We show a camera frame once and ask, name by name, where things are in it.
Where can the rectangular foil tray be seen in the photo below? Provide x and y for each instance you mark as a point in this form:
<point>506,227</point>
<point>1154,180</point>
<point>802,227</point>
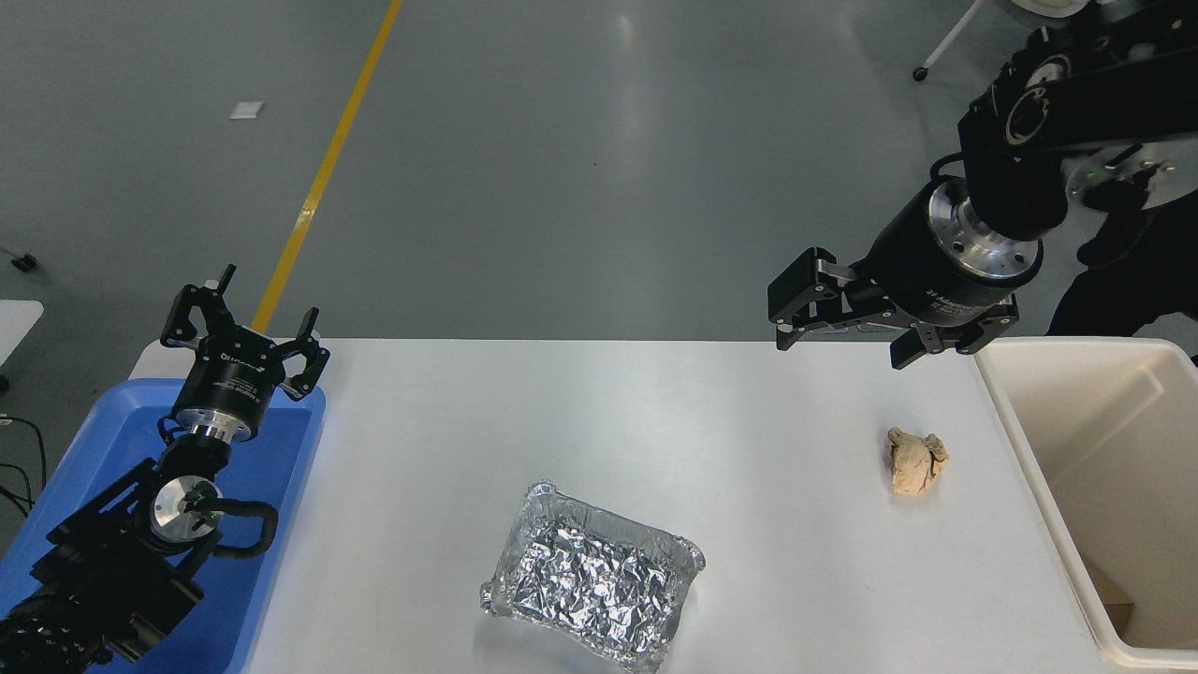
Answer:
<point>590,580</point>

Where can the large pale plastic bin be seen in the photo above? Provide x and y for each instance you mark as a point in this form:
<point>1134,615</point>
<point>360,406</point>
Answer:
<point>1123,449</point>

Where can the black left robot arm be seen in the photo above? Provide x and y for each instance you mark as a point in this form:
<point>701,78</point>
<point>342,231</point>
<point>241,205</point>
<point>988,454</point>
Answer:
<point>112,571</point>

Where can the blue plastic tray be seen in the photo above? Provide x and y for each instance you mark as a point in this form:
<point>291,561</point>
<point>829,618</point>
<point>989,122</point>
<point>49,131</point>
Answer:
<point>281,449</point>

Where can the crumpled tan paper ball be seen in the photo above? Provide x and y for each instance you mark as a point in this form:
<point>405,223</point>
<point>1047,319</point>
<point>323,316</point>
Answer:
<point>915,461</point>

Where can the white office chair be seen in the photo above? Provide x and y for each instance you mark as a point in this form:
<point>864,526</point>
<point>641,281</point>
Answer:
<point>947,42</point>

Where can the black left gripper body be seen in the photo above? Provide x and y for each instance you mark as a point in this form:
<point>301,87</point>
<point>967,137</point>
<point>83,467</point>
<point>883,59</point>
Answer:
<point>229,379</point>

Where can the white side table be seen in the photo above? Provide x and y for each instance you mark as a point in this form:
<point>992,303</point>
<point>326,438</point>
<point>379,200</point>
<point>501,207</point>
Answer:
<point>17,326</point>

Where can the white paper scrap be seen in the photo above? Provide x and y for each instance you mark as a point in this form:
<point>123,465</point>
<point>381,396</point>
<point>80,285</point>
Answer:
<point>246,110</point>

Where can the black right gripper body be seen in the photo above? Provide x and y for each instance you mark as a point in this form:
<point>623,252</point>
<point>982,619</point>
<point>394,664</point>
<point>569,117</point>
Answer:
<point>913,271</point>

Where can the white leg with black caster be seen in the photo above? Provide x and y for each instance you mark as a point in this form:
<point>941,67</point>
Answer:
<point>24,263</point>

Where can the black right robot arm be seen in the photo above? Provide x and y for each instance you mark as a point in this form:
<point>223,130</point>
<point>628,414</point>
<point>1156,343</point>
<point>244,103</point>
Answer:
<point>1104,89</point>

